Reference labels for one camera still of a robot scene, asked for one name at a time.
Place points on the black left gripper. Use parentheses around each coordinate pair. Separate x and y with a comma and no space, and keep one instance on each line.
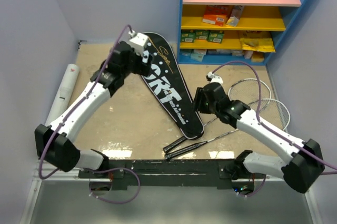
(142,69)

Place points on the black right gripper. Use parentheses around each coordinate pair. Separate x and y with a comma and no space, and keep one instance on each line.
(198,100)

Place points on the black racket cover bag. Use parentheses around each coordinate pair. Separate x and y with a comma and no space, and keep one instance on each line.
(167,84)

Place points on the white shuttlecock tube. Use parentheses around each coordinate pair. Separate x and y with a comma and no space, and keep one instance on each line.
(64,93)

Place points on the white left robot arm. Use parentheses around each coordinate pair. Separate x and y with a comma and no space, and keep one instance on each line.
(55,142)

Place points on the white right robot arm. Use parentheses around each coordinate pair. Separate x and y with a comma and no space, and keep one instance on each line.
(297,162)

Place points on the green box left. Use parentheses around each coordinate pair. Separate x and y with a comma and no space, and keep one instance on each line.
(187,36)

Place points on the green box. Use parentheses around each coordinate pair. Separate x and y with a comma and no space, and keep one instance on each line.
(187,36)
(202,35)
(216,36)

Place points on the green box middle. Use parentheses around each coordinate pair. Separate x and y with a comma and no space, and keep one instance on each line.
(202,35)

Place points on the green box right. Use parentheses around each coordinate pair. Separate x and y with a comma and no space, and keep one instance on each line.
(216,36)

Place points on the blue shelf unit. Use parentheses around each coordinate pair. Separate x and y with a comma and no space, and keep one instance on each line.
(275,16)

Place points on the silver snack pouch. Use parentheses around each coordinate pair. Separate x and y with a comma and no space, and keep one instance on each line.
(235,16)

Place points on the orange snack box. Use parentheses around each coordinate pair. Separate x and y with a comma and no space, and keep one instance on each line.
(216,14)

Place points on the yellow snack bag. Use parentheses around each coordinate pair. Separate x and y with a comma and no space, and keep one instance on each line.
(260,41)

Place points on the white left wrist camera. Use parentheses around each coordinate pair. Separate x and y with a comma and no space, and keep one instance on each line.
(138,41)

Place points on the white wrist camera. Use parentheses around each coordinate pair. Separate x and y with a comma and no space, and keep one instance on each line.
(213,78)
(138,41)

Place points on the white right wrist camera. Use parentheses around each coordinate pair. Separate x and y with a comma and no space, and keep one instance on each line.
(213,78)

